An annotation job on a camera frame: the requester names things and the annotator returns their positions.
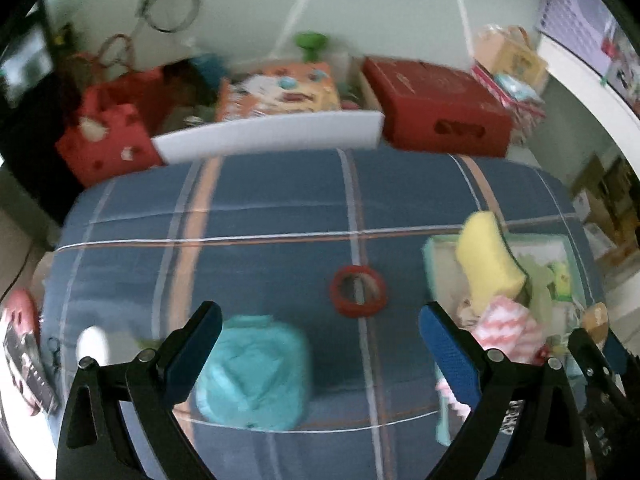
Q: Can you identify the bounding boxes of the teal plastic box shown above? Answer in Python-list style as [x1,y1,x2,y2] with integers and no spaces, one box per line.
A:
[194,315,313,432]

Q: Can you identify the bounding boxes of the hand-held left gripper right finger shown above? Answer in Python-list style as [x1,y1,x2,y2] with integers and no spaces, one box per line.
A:
[418,301,586,480]

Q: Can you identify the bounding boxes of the golden fan-shaped card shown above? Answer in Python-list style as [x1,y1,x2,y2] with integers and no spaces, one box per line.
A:
[582,302,610,346]

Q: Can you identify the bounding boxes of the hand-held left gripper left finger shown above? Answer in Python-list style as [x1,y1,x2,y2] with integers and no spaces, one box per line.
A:
[55,301,223,480]

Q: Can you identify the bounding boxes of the white chair back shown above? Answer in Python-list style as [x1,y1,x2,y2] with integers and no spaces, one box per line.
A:
[151,110,386,166]

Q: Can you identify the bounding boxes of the plastic water bottle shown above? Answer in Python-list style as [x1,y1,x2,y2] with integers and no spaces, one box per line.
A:
[190,52,226,91]

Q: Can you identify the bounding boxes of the brown cardboard box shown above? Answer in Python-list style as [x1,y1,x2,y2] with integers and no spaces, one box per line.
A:
[572,152,640,266]

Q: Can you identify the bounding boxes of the green plastic knob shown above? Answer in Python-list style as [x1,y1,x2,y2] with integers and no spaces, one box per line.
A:
[294,32,328,63]

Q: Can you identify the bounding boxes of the pink striped cloth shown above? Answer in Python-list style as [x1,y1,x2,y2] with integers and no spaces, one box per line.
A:
[435,296,546,418]

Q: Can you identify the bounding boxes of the white tray with green rim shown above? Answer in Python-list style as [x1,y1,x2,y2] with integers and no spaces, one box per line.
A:
[422,232,596,448]

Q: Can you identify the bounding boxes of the light blue packet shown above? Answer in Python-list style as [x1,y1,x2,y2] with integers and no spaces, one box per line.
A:
[495,72,543,101]

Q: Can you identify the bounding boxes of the dark cabinet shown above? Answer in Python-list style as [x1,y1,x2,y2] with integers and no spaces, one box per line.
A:
[0,0,86,231]

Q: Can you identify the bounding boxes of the red patterned gift box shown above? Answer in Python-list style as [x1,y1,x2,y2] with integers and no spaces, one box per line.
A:
[470,62,547,148]

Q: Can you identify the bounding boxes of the small green carton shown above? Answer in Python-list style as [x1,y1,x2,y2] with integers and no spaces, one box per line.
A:
[550,262,573,301]

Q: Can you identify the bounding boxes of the white pill bottle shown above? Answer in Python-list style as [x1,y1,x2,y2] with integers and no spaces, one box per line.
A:
[75,324,151,368]

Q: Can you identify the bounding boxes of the red tape roll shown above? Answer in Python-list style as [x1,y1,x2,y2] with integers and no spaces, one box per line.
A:
[329,266,387,318]

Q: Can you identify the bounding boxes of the red cardboard box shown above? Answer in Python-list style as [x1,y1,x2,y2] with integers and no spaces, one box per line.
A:
[361,56,514,158]

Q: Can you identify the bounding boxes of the beige gift bag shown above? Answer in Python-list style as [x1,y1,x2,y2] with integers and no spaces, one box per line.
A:
[472,25,548,81]

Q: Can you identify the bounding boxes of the yellow and green sponge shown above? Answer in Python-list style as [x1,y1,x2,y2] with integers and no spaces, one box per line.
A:
[455,211,531,311]

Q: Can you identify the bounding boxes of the yellow-green cloth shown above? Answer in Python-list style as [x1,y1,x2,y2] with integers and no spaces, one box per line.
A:
[520,255,556,321]

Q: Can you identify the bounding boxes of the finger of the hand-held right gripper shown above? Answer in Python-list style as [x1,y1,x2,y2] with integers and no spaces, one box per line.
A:
[601,331,631,377]
[567,329,626,402]

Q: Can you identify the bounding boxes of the wall calendar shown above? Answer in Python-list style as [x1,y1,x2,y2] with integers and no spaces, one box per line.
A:
[535,0,640,116]

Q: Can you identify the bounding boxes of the red felt bag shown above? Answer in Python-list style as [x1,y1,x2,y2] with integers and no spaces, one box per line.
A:
[54,35,168,188]

